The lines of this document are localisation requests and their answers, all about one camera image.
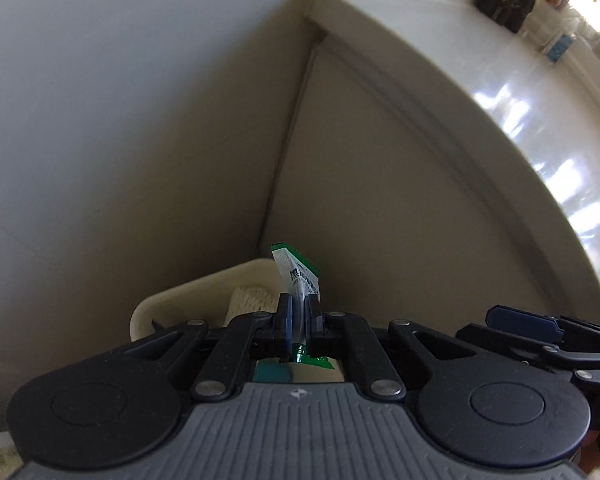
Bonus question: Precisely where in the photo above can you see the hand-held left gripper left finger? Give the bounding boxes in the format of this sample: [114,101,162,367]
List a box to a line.
[122,292,297,402]

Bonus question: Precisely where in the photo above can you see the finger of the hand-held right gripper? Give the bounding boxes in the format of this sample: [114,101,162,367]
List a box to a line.
[454,323,600,377]
[484,304,600,352]

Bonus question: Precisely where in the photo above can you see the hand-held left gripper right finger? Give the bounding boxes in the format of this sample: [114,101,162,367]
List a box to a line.
[303,293,477,402]

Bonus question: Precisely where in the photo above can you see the green and white sachet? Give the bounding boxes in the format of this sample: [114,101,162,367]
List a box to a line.
[270,242,337,370]

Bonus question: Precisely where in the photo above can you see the white plastic bin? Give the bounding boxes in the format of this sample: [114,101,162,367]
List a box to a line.
[129,258,349,387]

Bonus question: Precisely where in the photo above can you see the white foam net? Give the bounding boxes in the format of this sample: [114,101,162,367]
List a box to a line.
[224,284,282,329]

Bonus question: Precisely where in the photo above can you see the teal packet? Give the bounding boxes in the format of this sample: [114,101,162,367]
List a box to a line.
[253,359,292,385]

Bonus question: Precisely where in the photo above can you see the white window sill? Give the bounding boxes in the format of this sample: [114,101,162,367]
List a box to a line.
[304,0,600,332]

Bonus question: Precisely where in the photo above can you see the small blue card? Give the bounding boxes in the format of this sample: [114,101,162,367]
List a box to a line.
[542,32,577,65]

